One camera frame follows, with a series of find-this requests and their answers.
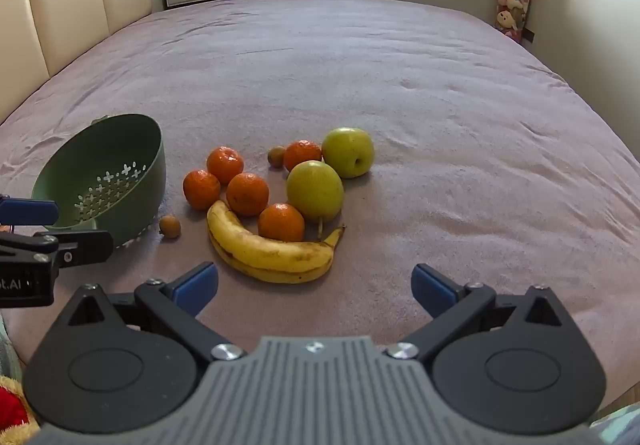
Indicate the yellow red plush toy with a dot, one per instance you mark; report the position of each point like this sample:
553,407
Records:
12,415

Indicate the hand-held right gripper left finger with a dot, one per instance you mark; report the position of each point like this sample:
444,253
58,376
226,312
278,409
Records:
196,287

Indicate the black wall socket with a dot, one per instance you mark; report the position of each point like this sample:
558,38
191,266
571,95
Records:
528,36

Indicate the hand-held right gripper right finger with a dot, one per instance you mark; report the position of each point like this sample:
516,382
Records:
432,290

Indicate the cream leather headboard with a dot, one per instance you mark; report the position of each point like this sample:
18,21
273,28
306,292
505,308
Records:
65,10

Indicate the orange tangerine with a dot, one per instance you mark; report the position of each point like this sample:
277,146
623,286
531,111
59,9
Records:
201,189
302,155
281,222
225,164
247,194

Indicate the green colander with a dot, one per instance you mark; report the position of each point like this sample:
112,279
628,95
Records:
145,165

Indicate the brown longan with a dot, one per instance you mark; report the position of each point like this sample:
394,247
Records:
276,156
169,227

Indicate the teal patterned cloth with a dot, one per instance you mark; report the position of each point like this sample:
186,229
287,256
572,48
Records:
7,345

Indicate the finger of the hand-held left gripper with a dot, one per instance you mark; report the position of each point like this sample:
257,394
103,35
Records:
85,245
30,212

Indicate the light patterned cloth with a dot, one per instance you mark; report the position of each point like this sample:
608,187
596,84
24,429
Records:
620,427

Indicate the green apple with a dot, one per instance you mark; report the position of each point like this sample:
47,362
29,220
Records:
315,190
348,152

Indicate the yellow banana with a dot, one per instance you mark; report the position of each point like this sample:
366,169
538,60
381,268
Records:
260,257

